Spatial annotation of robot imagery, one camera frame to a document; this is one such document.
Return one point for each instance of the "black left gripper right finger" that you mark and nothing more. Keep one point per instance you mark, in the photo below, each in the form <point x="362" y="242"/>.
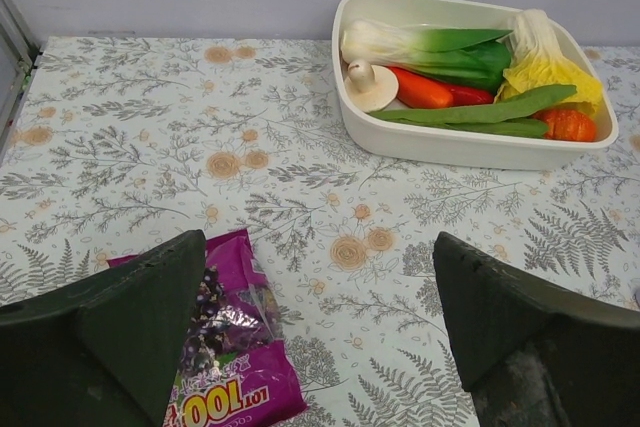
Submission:
<point x="532" y="353"/>

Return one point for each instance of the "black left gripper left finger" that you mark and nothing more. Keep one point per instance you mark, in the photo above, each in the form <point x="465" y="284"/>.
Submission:
<point x="102" y="351"/>

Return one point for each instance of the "purple snack packet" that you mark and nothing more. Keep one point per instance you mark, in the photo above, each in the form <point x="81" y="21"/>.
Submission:
<point x="233" y="368"/>

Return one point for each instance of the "toy orange tomato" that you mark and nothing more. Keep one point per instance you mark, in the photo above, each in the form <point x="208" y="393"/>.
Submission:
<point x="567" y="125"/>

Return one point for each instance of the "toy green bean pod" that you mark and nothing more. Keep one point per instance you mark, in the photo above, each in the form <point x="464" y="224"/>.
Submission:
<point x="512" y="117"/>

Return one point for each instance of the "toy red chili pepper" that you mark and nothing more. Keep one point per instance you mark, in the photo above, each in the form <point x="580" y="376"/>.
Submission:
<point x="419" y="92"/>

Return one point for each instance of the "white rectangular food container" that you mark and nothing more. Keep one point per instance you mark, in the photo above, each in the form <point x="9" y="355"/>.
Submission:
<point x="441" y="146"/>

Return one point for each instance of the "toy napa cabbage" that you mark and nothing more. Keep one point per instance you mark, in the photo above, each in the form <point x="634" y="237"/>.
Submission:
<point x="537" y="60"/>

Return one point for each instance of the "toy bok choy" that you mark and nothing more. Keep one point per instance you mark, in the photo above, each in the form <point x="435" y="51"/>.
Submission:
<point x="468" y="57"/>

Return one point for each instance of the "toy mushroom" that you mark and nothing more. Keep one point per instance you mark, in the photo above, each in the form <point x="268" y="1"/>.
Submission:
<point x="370" y="88"/>

